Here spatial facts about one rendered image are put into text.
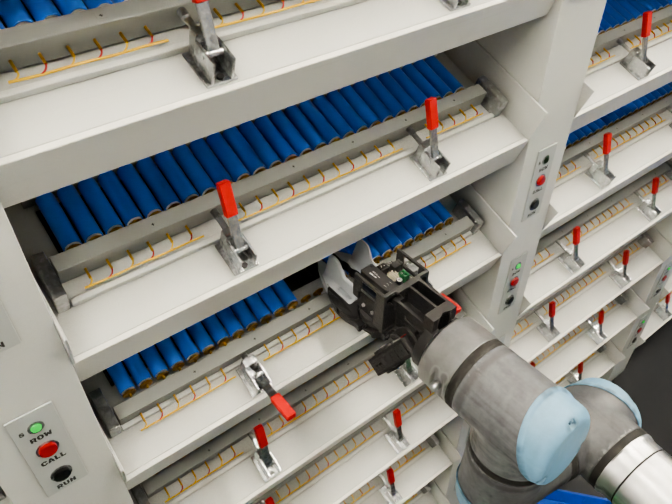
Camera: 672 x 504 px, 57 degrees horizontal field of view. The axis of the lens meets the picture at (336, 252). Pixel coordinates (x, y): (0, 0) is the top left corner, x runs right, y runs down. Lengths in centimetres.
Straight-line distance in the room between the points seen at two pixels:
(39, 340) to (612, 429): 61
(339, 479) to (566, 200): 62
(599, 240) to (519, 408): 77
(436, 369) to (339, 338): 19
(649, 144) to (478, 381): 77
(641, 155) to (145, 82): 97
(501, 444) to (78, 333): 41
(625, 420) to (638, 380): 130
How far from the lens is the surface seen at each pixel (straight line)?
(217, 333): 78
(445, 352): 67
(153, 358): 76
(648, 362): 218
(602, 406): 82
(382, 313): 71
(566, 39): 83
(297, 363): 79
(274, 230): 66
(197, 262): 63
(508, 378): 65
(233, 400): 77
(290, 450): 96
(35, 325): 55
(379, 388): 102
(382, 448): 119
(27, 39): 51
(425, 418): 123
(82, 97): 50
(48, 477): 68
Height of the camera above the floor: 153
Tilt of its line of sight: 41 degrees down
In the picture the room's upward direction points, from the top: straight up
